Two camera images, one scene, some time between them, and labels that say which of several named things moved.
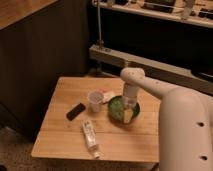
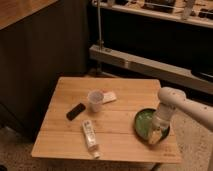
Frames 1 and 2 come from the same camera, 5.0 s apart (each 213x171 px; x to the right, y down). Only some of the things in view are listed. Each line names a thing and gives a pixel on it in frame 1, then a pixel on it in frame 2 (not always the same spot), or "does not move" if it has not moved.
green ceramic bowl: [116, 110] to [147, 129]
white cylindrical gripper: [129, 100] to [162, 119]
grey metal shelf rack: [170, 41] does not move
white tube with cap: [90, 138] does not move
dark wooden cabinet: [40, 42] does not move
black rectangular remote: [74, 112] does not move
